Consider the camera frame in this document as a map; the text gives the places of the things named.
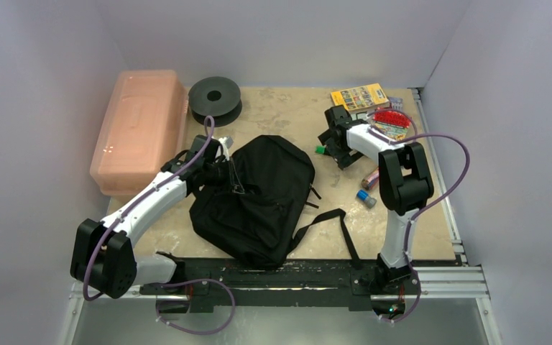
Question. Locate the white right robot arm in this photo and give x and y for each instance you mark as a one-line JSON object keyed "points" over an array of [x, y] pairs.
{"points": [[405, 183]]}

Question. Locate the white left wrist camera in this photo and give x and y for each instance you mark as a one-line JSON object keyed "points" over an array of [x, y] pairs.
{"points": [[225, 145]]}

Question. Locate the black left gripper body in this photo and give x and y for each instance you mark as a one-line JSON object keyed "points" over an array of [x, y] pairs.
{"points": [[217, 172]]}

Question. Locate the small patterned card pack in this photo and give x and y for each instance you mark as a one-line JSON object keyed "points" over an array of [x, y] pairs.
{"points": [[396, 103]]}

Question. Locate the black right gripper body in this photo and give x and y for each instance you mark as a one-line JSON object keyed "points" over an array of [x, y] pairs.
{"points": [[332, 149]]}

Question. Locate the translucent pink storage box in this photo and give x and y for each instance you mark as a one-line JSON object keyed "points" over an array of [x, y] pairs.
{"points": [[143, 127]]}

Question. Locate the black student backpack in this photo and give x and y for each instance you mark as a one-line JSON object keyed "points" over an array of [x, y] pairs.
{"points": [[258, 228]]}

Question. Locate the red comic book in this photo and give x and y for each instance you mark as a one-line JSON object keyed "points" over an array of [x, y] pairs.
{"points": [[392, 123]]}

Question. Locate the aluminium frame rail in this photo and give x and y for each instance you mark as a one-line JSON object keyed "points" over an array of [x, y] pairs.
{"points": [[462, 282]]}

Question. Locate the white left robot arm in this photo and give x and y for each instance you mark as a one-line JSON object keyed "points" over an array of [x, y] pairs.
{"points": [[103, 254]]}

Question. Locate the black filament spool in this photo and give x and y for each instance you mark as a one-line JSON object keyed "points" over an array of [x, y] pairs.
{"points": [[218, 97]]}

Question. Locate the blue-capped small tube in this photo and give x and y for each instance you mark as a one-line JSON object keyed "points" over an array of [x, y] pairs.
{"points": [[366, 198]]}

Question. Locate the pink-capped sprinkle tube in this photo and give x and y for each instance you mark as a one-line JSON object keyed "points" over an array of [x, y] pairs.
{"points": [[370, 181]]}

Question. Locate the green highlighter marker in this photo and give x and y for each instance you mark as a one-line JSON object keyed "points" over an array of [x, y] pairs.
{"points": [[321, 150]]}

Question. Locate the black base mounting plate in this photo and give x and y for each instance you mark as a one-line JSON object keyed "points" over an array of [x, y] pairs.
{"points": [[327, 283]]}

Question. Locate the yellow picture book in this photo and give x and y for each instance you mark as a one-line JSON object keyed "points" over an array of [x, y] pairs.
{"points": [[361, 98]]}

